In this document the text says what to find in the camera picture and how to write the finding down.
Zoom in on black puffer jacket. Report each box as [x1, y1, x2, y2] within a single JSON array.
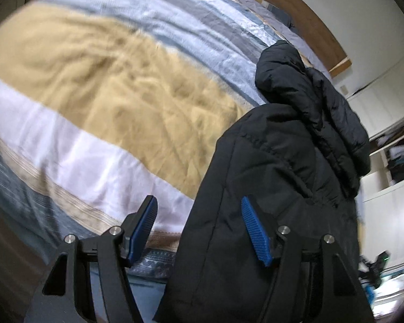
[[155, 41, 374, 322]]

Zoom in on hanging clothes in wardrobe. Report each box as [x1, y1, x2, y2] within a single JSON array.
[[380, 138, 404, 185]]

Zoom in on white wardrobe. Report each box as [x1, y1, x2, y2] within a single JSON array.
[[348, 57, 404, 322]]

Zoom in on striped duvet on bed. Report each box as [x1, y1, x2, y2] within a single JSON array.
[[0, 0, 325, 322]]

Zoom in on wooden headboard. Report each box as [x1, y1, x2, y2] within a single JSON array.
[[257, 0, 352, 77]]

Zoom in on striped pillow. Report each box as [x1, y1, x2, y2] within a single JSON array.
[[238, 0, 300, 37]]

